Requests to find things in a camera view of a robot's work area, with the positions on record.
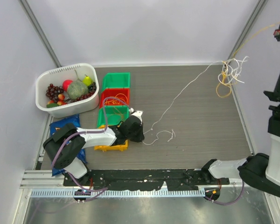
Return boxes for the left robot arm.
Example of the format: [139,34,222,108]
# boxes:
[43,113,144,186]

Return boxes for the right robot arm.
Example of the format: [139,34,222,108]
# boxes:
[201,22,280,197]

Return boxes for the yellow bin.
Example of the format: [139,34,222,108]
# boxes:
[93,125,129,153]

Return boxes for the near green bin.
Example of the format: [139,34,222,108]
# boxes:
[97,105,129,127]

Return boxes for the green bin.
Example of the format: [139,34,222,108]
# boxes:
[97,105,129,127]
[102,72,130,91]

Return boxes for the red bin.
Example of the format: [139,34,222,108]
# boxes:
[99,88,130,108]

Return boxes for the far green bin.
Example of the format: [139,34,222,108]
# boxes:
[102,72,130,91]

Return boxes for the blue Doritos bag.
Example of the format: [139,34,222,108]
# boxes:
[49,114,87,176]

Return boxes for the yellow toy pear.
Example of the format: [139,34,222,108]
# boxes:
[82,75,92,86]

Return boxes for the green toy melon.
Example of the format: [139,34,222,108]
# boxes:
[67,80,88,100]

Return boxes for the white plastic basket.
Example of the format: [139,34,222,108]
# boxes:
[35,63,99,118]

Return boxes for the red toy apple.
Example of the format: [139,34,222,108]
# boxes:
[62,80,73,91]

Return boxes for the small toy fruits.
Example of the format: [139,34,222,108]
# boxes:
[46,94,69,108]

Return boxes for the dark red toy grapes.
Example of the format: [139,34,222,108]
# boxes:
[45,84,64,99]

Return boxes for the right aluminium frame post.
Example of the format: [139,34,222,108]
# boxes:
[228,0,268,59]

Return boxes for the aluminium frame post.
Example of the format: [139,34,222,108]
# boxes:
[18,0,62,68]
[228,0,268,59]

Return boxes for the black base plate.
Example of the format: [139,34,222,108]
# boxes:
[78,169,230,191]

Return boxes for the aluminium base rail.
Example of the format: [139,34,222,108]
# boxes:
[20,170,242,189]

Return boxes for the white slotted cable duct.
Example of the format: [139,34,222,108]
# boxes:
[30,189,205,198]

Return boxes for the left aluminium frame post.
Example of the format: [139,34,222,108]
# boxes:
[18,0,62,68]

